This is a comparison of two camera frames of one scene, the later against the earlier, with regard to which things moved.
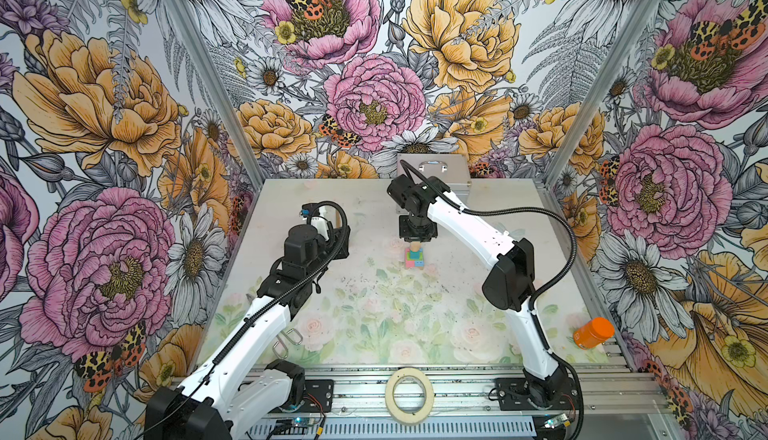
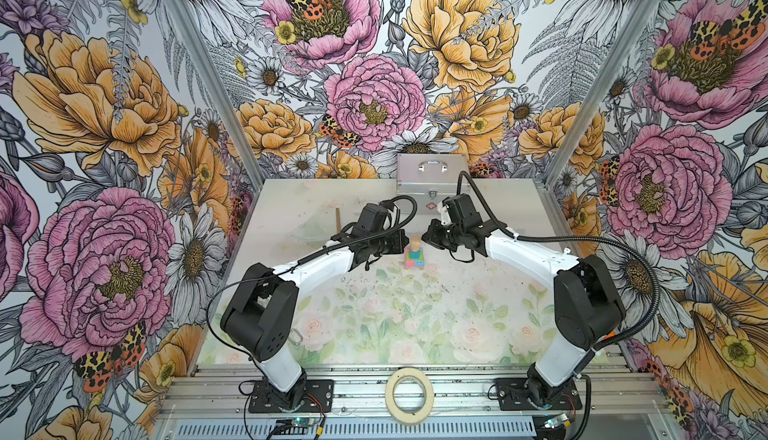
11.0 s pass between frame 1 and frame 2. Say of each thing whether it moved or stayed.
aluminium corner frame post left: stayed
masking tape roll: stayed
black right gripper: moved
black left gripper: moved
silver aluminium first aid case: stayed
